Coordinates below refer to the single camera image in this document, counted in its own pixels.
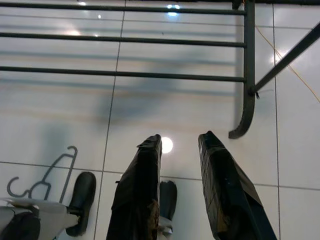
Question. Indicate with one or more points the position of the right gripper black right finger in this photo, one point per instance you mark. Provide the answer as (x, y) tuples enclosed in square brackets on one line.
[(225, 195)]

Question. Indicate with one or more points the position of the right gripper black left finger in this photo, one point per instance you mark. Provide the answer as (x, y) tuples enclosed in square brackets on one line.
[(136, 195)]

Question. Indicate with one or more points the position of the black metal clothes rack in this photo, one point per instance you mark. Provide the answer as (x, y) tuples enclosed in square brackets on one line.
[(250, 50)]

